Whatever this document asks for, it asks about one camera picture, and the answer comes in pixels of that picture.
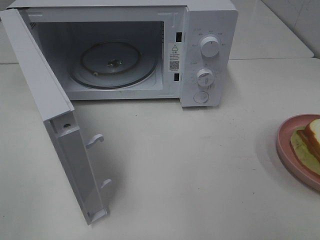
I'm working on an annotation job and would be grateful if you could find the round white door-release button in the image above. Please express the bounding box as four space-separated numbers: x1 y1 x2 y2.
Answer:
193 91 209 104

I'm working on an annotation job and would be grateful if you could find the white timer knob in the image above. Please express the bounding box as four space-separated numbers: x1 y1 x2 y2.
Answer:
196 68 215 87

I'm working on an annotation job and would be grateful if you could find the white microwave door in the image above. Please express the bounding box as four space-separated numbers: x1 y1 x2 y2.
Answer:
0 8 111 225

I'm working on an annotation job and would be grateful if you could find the pink round plate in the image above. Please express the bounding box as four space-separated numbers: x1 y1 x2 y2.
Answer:
276 114 320 191

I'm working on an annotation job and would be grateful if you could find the white bread sandwich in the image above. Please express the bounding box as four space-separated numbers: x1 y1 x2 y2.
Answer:
290 119 320 176

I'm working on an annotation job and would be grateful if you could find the white warning label sticker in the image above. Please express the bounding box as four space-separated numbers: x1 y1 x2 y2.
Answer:
167 42 182 72

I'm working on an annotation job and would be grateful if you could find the white microwave oven body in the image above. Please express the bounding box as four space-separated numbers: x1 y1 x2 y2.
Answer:
6 0 238 107

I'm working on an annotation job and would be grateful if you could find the glass microwave turntable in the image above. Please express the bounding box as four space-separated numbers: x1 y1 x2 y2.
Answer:
69 41 160 90

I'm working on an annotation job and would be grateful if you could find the upper white power knob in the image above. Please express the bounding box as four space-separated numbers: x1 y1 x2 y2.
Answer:
200 35 221 58

